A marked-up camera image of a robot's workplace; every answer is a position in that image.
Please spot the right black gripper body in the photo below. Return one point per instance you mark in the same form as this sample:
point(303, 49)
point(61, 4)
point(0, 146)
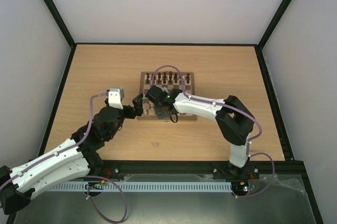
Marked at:
point(162, 109)

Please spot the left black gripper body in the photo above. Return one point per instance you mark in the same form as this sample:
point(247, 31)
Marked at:
point(131, 114)

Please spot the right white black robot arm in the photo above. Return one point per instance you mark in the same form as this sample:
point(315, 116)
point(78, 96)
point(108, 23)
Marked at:
point(232, 117)

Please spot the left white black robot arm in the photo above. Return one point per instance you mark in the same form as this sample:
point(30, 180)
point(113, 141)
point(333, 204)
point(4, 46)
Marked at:
point(74, 158)

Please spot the wooden chess board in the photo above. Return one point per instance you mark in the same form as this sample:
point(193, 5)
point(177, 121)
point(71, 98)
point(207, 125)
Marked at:
point(144, 87)

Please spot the metal front plate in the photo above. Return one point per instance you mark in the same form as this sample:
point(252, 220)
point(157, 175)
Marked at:
point(284, 201)

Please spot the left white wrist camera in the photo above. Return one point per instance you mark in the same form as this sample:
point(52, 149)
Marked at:
point(115, 97)

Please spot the black aluminium mounting rail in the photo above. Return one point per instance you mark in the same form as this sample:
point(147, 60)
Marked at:
point(218, 169)

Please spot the light blue slotted cable duct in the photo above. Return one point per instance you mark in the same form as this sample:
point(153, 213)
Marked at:
point(83, 186)

